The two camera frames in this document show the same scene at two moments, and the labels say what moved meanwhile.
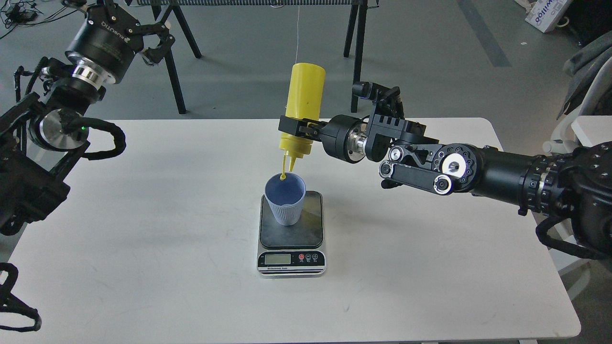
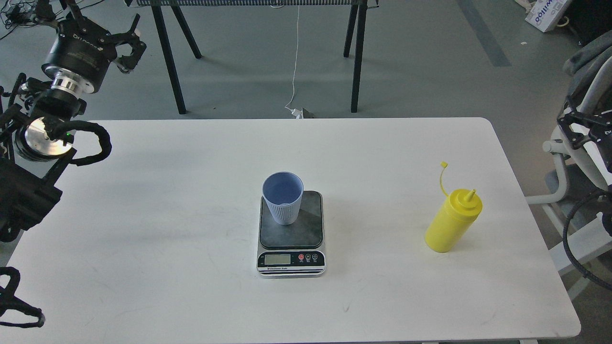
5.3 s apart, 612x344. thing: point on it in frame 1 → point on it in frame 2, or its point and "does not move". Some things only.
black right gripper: x=343 y=136 → x=581 y=126
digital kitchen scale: x=296 y=251 does not move
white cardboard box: x=546 y=14 does not move
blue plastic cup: x=286 y=197 does not move
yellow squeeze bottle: x=305 y=98 → x=460 y=211
